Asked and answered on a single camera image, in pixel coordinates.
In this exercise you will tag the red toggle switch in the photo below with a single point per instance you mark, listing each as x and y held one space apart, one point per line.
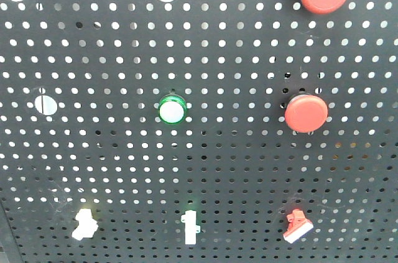
298 226

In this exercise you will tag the yellow toggle switch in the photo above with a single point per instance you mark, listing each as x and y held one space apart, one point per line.
87 225

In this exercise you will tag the green illuminated push button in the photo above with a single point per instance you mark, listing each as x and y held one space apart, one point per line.
172 109

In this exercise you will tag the black perforated pegboard panel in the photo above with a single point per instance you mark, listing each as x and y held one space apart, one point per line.
81 82

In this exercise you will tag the lower red mushroom button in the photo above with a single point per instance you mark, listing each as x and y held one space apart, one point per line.
306 113

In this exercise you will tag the green-lit white toggle switch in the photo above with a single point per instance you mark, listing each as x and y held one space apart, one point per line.
191 229

